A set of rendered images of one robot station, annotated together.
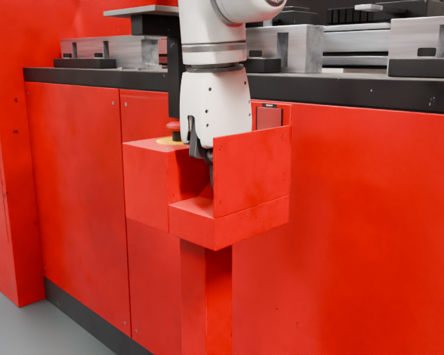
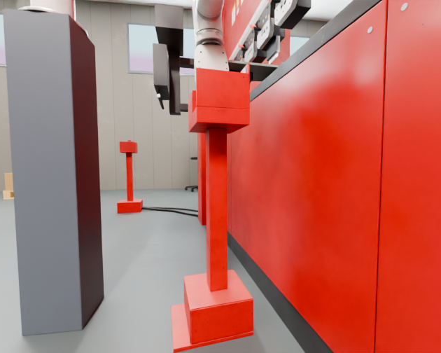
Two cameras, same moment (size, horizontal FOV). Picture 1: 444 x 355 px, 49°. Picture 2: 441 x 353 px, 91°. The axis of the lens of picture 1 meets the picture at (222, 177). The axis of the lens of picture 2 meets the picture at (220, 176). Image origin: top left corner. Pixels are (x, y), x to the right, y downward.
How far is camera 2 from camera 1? 0.52 m
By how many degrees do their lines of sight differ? 32
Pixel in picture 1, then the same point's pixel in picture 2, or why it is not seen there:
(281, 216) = (243, 119)
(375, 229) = (304, 131)
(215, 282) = (215, 156)
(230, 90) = (213, 53)
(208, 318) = (211, 174)
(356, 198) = (296, 118)
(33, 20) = not seen: hidden behind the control
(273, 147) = (236, 81)
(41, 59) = not seen: hidden behind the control
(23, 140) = not seen: hidden behind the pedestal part
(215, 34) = (201, 26)
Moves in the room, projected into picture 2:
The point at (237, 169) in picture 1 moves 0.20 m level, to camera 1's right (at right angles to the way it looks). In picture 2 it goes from (211, 85) to (281, 69)
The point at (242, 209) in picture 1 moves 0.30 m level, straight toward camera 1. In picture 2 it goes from (214, 106) to (112, 68)
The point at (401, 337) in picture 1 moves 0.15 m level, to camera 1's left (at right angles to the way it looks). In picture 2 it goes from (316, 194) to (261, 190)
